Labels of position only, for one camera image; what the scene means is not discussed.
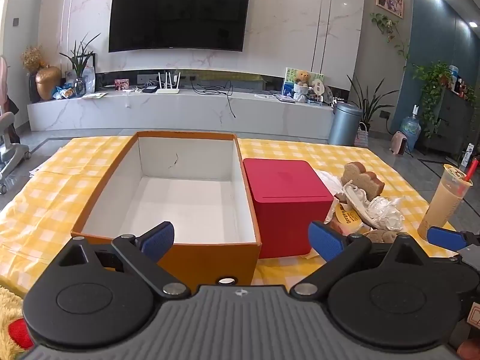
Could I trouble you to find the gold acorn vase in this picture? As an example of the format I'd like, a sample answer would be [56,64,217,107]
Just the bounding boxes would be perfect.
[35,65,62,101]

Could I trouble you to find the yellow checkered blanket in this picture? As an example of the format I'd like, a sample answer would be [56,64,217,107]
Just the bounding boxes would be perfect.
[0,135,480,297]

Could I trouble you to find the dried flowers in dark vase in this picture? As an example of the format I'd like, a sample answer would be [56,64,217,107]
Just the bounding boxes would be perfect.
[21,46,46,103]

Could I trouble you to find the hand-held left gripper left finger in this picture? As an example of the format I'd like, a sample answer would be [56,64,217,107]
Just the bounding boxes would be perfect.
[56,221,192,297]

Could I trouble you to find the person's right hand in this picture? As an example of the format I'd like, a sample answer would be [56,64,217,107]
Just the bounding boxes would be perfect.
[455,339,480,360]

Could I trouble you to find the framed wall picture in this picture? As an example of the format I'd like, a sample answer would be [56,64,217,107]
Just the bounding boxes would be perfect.
[376,0,405,19]

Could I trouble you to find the red box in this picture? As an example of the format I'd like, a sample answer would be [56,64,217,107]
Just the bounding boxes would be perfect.
[243,158,335,259]

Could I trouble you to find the brown toast plush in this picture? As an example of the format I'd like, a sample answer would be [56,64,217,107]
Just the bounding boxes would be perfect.
[341,162,386,200]

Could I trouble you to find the red straw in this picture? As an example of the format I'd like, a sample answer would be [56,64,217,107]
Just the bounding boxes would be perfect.
[464,158,480,184]

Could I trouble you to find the brown fuzzy plush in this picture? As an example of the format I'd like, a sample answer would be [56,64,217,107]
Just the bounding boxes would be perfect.
[365,229,398,242]

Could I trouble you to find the tall leafy potted plant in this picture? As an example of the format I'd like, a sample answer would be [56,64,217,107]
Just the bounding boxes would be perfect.
[347,75,400,132]

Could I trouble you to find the teddy bear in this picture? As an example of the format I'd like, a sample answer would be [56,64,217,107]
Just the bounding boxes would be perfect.
[293,70,312,103]

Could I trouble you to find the black wall television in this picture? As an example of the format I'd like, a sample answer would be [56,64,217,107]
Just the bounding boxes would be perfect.
[108,0,252,53]

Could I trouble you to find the illustrated picture board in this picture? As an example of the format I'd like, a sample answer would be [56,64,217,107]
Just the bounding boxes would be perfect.
[281,67,325,96]

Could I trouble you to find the green plant in glass vase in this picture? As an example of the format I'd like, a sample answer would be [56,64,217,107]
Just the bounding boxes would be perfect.
[60,33,101,96]

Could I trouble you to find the pink heater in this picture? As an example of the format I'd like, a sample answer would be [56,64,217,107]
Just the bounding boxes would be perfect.
[390,131,409,156]

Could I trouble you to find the grey trash can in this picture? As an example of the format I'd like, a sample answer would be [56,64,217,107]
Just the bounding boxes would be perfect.
[329,102,364,147]

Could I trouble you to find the yellow pouch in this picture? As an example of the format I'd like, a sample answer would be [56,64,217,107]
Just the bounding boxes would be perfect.
[334,202,372,233]

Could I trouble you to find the blue water jug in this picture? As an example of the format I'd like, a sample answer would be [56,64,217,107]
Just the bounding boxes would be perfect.
[400,105,422,151]

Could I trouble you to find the marble television console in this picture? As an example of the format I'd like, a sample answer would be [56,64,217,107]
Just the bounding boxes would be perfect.
[27,91,336,145]

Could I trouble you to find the pink desk chair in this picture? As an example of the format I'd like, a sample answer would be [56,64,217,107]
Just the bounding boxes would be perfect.
[0,55,31,195]

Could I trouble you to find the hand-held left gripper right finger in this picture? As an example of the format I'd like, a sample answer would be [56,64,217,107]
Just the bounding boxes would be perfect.
[289,221,432,297]

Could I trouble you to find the ivy plant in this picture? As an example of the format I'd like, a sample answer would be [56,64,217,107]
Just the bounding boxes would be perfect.
[412,62,454,137]

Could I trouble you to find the hanging vine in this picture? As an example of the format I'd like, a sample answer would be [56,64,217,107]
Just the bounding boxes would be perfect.
[370,12,409,59]

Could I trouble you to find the black cable bundle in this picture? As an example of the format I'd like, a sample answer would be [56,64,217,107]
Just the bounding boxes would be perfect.
[193,80,233,96]

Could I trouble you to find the dark cabinet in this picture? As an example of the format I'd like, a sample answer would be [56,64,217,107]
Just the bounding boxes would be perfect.
[424,88,479,158]

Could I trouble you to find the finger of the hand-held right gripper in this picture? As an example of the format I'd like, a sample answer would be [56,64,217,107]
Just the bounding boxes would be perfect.
[427,226,468,252]

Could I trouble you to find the cream quilted cloth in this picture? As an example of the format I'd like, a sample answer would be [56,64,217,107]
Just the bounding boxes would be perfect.
[313,169,346,226]

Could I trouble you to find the yellow fluffy plush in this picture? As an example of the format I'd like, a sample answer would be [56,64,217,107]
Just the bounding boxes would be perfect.
[0,285,34,360]

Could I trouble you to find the orange cardboard box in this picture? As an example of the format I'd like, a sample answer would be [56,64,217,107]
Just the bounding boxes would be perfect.
[70,131,262,295]

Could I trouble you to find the woven basket bag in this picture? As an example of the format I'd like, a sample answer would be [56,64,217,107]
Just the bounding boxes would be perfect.
[354,122,370,148]

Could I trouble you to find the white router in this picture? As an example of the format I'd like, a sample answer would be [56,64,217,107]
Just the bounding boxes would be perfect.
[155,71,181,95]

